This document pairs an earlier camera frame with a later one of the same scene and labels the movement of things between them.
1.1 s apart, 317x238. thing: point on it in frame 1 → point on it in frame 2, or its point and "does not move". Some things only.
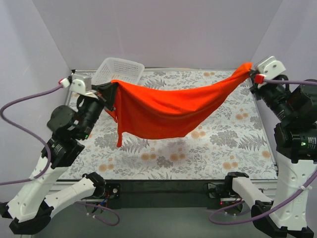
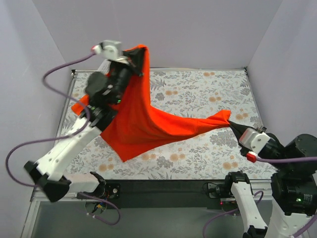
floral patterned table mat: (239, 139) does not move
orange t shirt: (146, 113) → (137, 125)
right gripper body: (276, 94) → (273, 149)
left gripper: (103, 94) → (132, 66)
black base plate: (159, 194) does not move
